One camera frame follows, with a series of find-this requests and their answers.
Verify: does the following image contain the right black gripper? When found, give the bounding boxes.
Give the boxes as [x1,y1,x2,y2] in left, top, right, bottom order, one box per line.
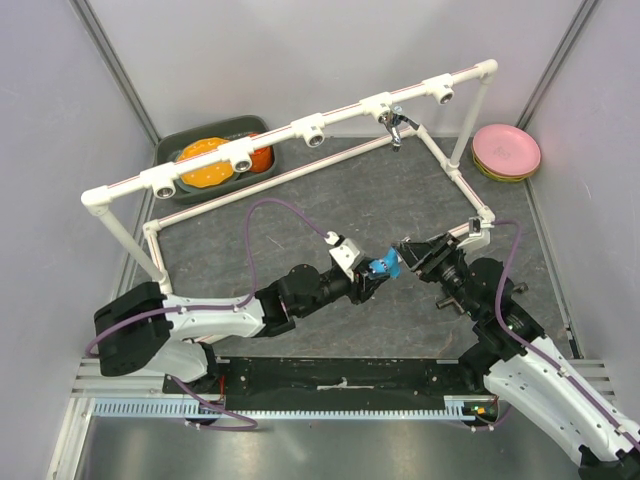
[390,230,481,318]

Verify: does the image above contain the blue plastic faucet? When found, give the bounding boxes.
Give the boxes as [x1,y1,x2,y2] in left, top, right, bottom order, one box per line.
[367,247,401,279]

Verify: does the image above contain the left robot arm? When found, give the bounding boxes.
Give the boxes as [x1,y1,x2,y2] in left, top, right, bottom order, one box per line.
[87,256,400,393]

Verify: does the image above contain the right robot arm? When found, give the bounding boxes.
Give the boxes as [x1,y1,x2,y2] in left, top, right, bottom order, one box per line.
[394,233,639,479]

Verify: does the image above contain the dark grey stone mat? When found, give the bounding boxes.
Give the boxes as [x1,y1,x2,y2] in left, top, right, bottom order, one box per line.
[159,138,571,358]

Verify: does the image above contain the dark metal faucet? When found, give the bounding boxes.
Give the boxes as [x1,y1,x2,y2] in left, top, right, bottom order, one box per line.
[436,282,529,314]

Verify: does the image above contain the yellow green plate stack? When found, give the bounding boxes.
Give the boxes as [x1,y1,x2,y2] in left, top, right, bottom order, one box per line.
[472,151,538,183]

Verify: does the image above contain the chrome metal faucet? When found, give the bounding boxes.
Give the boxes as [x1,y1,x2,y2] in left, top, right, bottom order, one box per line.
[378,105,419,152]

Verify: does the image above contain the pink plate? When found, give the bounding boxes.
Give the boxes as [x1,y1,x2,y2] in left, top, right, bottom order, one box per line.
[472,124,541,178]

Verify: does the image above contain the orange red cup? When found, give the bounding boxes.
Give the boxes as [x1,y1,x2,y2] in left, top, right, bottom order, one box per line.
[249,146,274,174]

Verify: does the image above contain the orange dotted plate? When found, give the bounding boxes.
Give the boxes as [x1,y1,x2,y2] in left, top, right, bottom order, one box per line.
[177,137,237,192]

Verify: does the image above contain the dark green plastic tray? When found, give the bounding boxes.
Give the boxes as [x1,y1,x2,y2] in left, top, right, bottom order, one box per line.
[155,115,280,205]

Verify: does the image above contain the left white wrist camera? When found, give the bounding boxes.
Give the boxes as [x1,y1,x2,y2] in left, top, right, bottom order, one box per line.
[325,231,364,282]

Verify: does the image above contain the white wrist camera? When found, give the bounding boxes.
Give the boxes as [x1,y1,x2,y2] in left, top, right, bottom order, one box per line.
[325,231,364,282]
[458,216,493,253]

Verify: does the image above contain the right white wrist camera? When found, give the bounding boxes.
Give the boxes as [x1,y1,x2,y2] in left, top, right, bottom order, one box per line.
[458,216,493,253]

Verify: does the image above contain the white PVC pipe frame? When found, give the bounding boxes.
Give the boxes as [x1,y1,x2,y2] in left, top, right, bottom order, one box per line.
[81,59,498,295]

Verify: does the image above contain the grey slotted cable duct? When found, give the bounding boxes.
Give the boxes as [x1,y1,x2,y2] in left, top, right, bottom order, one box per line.
[92,397,497,421]

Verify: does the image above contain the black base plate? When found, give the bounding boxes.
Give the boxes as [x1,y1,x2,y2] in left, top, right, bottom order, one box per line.
[209,355,476,414]

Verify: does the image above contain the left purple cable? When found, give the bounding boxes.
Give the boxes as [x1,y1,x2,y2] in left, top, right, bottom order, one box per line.
[85,198,336,432]

